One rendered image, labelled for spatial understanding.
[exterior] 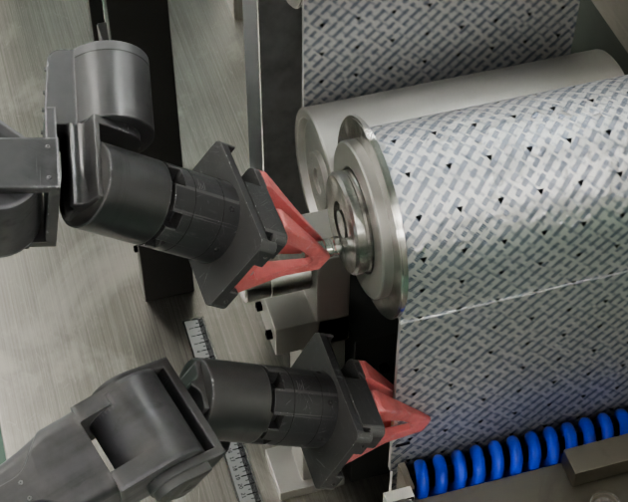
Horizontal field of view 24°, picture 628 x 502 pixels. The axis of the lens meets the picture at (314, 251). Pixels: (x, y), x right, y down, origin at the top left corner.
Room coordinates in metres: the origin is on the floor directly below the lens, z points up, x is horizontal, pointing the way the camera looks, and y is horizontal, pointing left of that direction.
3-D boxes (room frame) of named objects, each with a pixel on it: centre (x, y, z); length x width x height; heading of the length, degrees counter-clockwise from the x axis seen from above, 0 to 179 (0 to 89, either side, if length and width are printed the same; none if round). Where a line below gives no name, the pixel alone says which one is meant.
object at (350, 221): (0.71, -0.03, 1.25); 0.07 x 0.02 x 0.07; 17
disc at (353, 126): (0.71, -0.04, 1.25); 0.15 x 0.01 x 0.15; 17
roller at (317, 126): (0.86, -0.12, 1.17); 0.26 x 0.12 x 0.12; 107
